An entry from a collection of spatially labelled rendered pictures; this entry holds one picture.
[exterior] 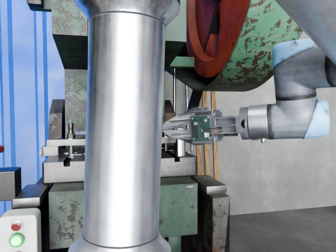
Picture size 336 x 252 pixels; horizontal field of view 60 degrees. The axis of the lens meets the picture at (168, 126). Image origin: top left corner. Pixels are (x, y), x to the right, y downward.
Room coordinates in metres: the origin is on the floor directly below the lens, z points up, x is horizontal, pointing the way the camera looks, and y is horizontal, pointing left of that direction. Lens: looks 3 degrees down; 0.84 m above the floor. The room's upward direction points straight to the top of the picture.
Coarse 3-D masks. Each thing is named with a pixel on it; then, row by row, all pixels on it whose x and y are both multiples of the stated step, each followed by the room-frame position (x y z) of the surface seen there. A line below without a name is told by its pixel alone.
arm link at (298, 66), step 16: (288, 48) 0.54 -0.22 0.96; (304, 48) 0.53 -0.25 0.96; (288, 64) 0.55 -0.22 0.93; (304, 64) 0.52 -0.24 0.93; (320, 64) 0.50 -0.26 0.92; (288, 80) 0.55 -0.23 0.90; (304, 80) 0.53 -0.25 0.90; (320, 80) 0.51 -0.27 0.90; (288, 96) 0.56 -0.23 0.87; (304, 96) 0.55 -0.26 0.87
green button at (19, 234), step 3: (12, 234) 0.59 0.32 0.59; (15, 234) 0.58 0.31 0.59; (18, 234) 0.58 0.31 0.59; (21, 234) 0.59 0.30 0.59; (12, 237) 0.58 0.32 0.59; (21, 237) 0.59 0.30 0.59; (9, 240) 0.58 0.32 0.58; (21, 240) 0.59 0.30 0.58; (9, 243) 0.58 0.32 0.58; (21, 243) 0.59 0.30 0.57; (12, 246) 0.58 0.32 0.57; (15, 246) 0.58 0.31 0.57; (18, 246) 0.58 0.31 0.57
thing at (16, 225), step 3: (12, 222) 0.59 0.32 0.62; (15, 222) 0.59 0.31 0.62; (18, 222) 0.59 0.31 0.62; (21, 222) 0.59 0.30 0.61; (12, 225) 0.58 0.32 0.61; (15, 225) 0.58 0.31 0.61; (18, 225) 0.59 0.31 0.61; (21, 225) 0.59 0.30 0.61; (12, 228) 0.58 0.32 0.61; (15, 228) 0.58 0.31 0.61; (18, 228) 0.59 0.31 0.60; (21, 228) 0.59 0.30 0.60
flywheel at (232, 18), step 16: (192, 0) 1.36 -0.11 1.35; (208, 0) 1.19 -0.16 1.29; (224, 0) 1.04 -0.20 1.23; (240, 0) 0.93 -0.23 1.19; (192, 16) 1.35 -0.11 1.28; (208, 16) 1.19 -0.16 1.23; (224, 16) 1.04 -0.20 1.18; (240, 16) 0.85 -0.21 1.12; (192, 32) 1.33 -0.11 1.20; (224, 32) 1.04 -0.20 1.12; (192, 48) 1.28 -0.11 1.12; (208, 48) 1.19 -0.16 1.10; (224, 48) 0.96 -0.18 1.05; (208, 64) 1.09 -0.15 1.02; (224, 64) 0.96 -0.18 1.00
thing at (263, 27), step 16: (256, 0) 0.72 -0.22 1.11; (272, 0) 0.73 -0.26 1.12; (256, 16) 0.75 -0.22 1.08; (272, 16) 0.76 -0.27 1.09; (288, 16) 0.76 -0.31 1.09; (240, 32) 0.77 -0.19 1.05; (256, 32) 0.78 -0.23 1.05; (272, 32) 0.79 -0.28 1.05; (288, 32) 0.80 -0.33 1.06; (240, 48) 0.81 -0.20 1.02; (256, 48) 0.82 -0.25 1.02; (272, 48) 0.83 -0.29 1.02; (176, 64) 1.14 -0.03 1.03; (192, 64) 1.16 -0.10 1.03; (240, 64) 0.86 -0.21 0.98; (256, 64) 0.87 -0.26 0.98; (272, 64) 0.88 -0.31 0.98; (192, 80) 1.30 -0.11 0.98; (208, 80) 1.33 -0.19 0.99; (224, 80) 0.94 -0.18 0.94; (240, 80) 0.95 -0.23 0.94; (256, 80) 0.96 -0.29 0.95
